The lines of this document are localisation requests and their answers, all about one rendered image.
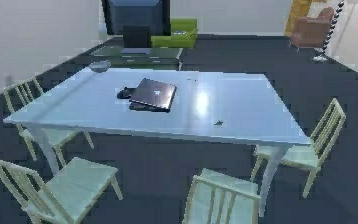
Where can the dark grey laptop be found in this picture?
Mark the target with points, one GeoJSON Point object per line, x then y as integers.
{"type": "Point", "coordinates": [153, 94]}

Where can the small dark key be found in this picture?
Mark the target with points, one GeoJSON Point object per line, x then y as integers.
{"type": "Point", "coordinates": [218, 123]}

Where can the pale blue dining table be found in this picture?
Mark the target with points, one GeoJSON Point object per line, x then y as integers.
{"type": "Point", "coordinates": [220, 100]}

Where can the dark green coffee table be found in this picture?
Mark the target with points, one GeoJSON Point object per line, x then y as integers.
{"type": "Point", "coordinates": [143, 57]}

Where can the green sofa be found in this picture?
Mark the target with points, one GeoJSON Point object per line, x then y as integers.
{"type": "Point", "coordinates": [180, 33]}

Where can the black box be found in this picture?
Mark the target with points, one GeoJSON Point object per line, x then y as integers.
{"type": "Point", "coordinates": [137, 36]}

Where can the grey bowl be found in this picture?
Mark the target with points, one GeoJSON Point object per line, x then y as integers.
{"type": "Point", "coordinates": [99, 66]}

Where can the pale green wooden chair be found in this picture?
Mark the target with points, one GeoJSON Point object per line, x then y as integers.
{"type": "Point", "coordinates": [223, 200]}
{"type": "Point", "coordinates": [320, 140]}
{"type": "Point", "coordinates": [30, 100]}
{"type": "Point", "coordinates": [70, 186]}

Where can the dark blue cabinet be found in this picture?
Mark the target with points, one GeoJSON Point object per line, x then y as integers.
{"type": "Point", "coordinates": [135, 15]}

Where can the brown armchair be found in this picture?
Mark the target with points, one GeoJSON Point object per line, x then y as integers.
{"type": "Point", "coordinates": [312, 30]}

